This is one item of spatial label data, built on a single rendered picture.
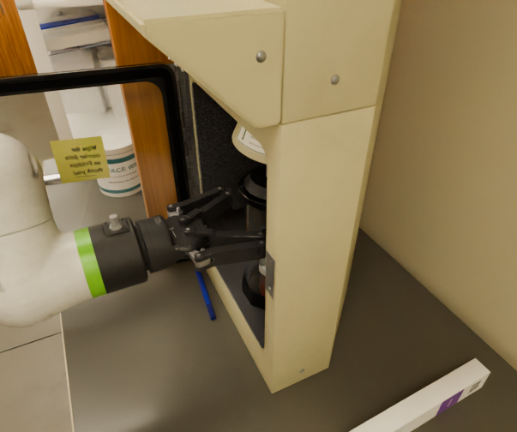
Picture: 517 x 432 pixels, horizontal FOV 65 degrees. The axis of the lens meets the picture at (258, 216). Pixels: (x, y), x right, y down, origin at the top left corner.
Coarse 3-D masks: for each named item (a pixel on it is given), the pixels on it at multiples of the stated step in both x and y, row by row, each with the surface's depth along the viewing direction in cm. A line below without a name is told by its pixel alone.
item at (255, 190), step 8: (256, 168) 61; (264, 168) 61; (248, 176) 60; (256, 176) 59; (264, 176) 59; (248, 184) 59; (256, 184) 57; (264, 184) 57; (256, 192) 57; (264, 192) 57
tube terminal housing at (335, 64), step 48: (288, 0) 32; (336, 0) 33; (384, 0) 35; (288, 48) 34; (336, 48) 36; (384, 48) 38; (288, 96) 36; (336, 96) 39; (288, 144) 40; (336, 144) 42; (288, 192) 43; (336, 192) 46; (288, 240) 47; (336, 240) 51; (288, 288) 52; (336, 288) 57; (288, 336) 59; (288, 384) 67
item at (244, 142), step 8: (240, 128) 54; (232, 136) 56; (240, 136) 53; (248, 136) 52; (240, 144) 53; (248, 144) 52; (256, 144) 51; (248, 152) 52; (256, 152) 51; (264, 152) 51; (256, 160) 51; (264, 160) 51
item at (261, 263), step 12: (240, 180) 61; (264, 204) 56; (252, 216) 60; (264, 216) 58; (252, 228) 61; (252, 264) 66; (264, 264) 64; (252, 276) 67; (264, 276) 66; (252, 288) 69; (264, 288) 67
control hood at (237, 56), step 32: (128, 0) 34; (160, 0) 34; (192, 0) 34; (224, 0) 34; (256, 0) 34; (160, 32) 29; (192, 32) 30; (224, 32) 31; (256, 32) 32; (192, 64) 31; (224, 64) 32; (256, 64) 34; (224, 96) 34; (256, 96) 35
